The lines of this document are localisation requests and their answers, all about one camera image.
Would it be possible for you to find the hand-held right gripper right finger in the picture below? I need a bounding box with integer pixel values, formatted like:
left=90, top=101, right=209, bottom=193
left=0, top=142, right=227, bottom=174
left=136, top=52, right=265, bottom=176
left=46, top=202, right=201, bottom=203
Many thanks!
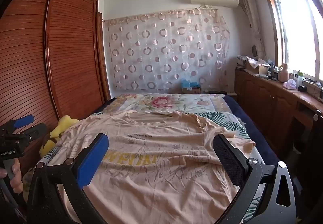
left=213, top=134, right=296, bottom=224

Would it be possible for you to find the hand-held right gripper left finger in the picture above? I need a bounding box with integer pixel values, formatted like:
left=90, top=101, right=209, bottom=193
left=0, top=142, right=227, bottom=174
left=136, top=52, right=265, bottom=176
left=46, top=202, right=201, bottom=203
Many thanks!
left=26, top=133, right=109, bottom=224

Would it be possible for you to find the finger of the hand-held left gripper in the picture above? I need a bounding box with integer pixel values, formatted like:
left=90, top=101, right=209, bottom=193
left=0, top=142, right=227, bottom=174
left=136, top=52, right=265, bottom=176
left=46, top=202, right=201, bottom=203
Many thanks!
left=0, top=115, right=35, bottom=136
left=6, top=123, right=47, bottom=144

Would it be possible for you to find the beige printed T-shirt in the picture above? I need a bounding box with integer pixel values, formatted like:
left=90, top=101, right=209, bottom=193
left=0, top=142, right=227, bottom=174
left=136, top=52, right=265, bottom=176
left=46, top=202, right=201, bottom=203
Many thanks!
left=44, top=110, right=256, bottom=224

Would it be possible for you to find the person's left hand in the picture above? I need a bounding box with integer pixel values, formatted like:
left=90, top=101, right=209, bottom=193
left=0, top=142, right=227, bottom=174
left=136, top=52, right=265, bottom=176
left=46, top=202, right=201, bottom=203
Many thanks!
left=0, top=158, right=23, bottom=194

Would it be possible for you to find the yellow plush toy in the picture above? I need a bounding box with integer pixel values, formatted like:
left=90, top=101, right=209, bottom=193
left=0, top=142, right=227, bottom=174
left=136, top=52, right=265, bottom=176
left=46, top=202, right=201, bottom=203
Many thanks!
left=40, top=114, right=80, bottom=157

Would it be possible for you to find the wooden low cabinet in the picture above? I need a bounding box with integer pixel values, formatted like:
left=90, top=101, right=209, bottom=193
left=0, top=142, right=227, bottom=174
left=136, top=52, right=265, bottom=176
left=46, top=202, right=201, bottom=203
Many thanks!
left=234, top=68, right=323, bottom=159

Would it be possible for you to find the grey trash bin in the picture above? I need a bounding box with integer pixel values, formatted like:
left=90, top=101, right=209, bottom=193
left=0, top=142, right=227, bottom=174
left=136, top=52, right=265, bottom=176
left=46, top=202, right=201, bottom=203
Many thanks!
left=293, top=140, right=304, bottom=154

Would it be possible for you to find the brown cardboard box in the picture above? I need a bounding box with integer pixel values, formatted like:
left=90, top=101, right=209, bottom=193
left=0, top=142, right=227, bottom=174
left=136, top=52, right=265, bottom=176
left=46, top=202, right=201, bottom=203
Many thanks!
left=182, top=86, right=202, bottom=94

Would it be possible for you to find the wooden slatted wardrobe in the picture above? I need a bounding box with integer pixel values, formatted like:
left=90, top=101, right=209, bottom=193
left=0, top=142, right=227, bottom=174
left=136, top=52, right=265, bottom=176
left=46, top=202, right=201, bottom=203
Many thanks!
left=0, top=0, right=111, bottom=179

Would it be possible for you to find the blue plastic bag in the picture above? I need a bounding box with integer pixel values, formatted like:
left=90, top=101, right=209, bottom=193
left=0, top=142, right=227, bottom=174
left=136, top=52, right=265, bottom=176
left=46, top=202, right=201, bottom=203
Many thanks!
left=181, top=79, right=201, bottom=88

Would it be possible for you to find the floral blanket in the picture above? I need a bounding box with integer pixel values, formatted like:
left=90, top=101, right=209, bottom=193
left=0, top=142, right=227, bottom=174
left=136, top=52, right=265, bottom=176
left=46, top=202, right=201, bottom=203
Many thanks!
left=101, top=93, right=228, bottom=115

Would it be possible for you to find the open cardboard box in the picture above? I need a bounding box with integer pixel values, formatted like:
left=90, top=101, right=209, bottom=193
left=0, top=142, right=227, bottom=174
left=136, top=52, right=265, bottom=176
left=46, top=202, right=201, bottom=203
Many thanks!
left=246, top=57, right=270, bottom=76

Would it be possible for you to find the patterned storage box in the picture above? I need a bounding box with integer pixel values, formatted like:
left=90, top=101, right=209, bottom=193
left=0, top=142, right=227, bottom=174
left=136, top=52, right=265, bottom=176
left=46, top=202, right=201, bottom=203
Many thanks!
left=237, top=56, right=250, bottom=69

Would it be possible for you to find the pink jug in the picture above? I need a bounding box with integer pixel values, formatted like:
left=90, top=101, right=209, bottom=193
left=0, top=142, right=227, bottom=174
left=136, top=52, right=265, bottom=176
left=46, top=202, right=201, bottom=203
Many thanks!
left=278, top=63, right=290, bottom=83

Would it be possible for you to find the circle-patterned sheer curtain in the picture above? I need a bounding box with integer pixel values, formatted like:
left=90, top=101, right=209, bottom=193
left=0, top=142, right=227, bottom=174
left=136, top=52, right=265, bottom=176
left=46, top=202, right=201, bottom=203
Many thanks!
left=102, top=8, right=231, bottom=92

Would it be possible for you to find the patterned window curtain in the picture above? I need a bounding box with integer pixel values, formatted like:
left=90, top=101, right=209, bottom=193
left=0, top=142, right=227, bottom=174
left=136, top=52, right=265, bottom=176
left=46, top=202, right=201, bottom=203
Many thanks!
left=238, top=0, right=265, bottom=59

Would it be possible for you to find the wooden-framed window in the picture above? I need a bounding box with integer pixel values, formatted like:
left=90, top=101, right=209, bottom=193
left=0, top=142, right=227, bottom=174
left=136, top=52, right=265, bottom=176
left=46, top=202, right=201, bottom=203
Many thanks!
left=261, top=0, right=323, bottom=83

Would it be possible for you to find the white air deflector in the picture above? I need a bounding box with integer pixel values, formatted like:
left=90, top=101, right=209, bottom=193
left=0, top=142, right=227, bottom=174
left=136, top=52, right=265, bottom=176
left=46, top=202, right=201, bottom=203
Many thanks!
left=190, top=0, right=240, bottom=8

